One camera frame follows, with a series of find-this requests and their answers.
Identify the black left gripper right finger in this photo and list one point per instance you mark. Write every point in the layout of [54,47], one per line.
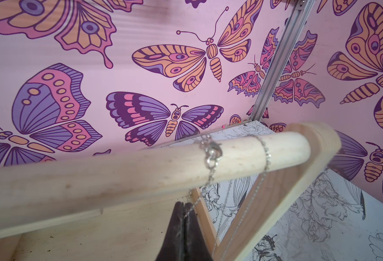
[195,248]

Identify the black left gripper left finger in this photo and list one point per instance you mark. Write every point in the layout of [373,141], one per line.
[173,244]

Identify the wooden jewelry display stand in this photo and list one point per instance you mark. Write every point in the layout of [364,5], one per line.
[118,206]

